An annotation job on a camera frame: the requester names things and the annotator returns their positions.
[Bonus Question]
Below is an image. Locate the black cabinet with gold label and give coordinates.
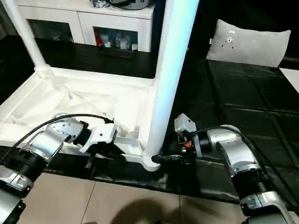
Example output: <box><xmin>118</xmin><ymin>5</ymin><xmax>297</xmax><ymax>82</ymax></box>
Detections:
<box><xmin>150</xmin><ymin>0</ymin><xmax>221</xmax><ymax>73</ymax></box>

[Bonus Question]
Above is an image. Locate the grey cushion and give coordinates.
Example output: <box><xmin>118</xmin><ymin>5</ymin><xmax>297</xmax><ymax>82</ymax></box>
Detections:
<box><xmin>205</xmin><ymin>18</ymin><xmax>292</xmax><ymax>69</ymax></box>

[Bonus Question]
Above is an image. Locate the white plastic table leg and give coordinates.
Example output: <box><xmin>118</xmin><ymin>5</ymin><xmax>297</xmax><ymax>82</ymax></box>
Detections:
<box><xmin>155</xmin><ymin>0</ymin><xmax>169</xmax><ymax>80</ymax></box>
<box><xmin>4</xmin><ymin>0</ymin><xmax>54</xmax><ymax>78</ymax></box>
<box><xmin>145</xmin><ymin>0</ymin><xmax>201</xmax><ymax>162</ymax></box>

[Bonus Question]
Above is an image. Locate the black round helmet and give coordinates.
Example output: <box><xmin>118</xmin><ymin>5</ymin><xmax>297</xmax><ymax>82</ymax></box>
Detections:
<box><xmin>110</xmin><ymin>0</ymin><xmax>157</xmax><ymax>10</ymax></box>

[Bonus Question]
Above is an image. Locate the white flat board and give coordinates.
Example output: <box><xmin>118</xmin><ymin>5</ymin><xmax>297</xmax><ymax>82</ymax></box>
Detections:
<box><xmin>278</xmin><ymin>67</ymin><xmax>299</xmax><ymax>92</ymax></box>

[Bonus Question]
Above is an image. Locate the black crumpled bundle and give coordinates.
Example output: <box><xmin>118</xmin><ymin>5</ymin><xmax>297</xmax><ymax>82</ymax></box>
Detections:
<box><xmin>90</xmin><ymin>0</ymin><xmax>113</xmax><ymax>9</ymax></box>

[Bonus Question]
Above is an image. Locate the black work mat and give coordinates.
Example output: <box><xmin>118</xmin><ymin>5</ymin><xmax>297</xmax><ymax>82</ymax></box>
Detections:
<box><xmin>0</xmin><ymin>34</ymin><xmax>299</xmax><ymax>212</ymax></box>

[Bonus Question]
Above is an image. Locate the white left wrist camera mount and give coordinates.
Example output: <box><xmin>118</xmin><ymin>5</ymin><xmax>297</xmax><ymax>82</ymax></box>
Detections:
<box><xmin>78</xmin><ymin>123</ymin><xmax>118</xmax><ymax>154</ymax></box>

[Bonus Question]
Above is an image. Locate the white sideboard cabinet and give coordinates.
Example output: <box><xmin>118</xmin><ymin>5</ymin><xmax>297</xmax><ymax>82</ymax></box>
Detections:
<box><xmin>17</xmin><ymin>0</ymin><xmax>157</xmax><ymax>52</ymax></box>

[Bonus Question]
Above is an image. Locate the white plastic table top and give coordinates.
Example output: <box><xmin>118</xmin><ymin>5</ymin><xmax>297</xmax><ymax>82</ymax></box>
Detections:
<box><xmin>0</xmin><ymin>66</ymin><xmax>162</xmax><ymax>173</ymax></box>

